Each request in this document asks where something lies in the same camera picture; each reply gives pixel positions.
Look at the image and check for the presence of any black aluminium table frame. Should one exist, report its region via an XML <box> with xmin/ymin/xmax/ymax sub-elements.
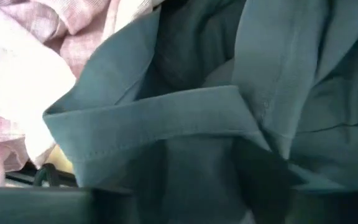
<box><xmin>4</xmin><ymin>161</ymin><xmax>79</xmax><ymax>189</ymax></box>

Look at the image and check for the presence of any pink garment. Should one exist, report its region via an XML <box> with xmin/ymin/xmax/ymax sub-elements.
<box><xmin>0</xmin><ymin>0</ymin><xmax>167</xmax><ymax>187</ymax></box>

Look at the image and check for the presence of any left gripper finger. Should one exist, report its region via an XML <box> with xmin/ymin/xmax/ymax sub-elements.
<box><xmin>234</xmin><ymin>138</ymin><xmax>305</xmax><ymax>224</ymax></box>

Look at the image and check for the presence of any grey-green button shirt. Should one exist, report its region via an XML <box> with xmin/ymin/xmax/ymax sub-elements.
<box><xmin>42</xmin><ymin>0</ymin><xmax>358</xmax><ymax>224</ymax></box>

